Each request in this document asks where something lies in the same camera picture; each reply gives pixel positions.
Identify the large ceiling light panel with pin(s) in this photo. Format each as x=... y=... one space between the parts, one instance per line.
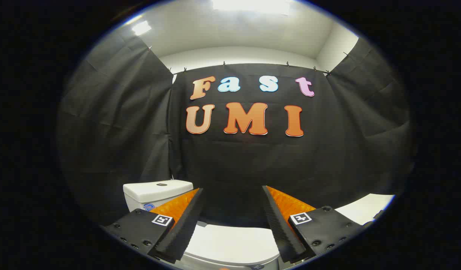
x=251 y=5

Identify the black backdrop cloth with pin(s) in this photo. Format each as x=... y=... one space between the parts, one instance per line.
x=249 y=161

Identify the white drawer cabinet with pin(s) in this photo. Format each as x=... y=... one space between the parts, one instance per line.
x=365 y=210

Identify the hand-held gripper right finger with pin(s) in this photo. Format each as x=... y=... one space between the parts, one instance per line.
x=281 y=228

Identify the small ceiling light panel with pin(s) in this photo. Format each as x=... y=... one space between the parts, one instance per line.
x=141 y=27

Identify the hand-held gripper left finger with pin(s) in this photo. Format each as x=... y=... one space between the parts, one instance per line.
x=185 y=225

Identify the white toilet lid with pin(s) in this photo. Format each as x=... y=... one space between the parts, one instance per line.
x=234 y=242

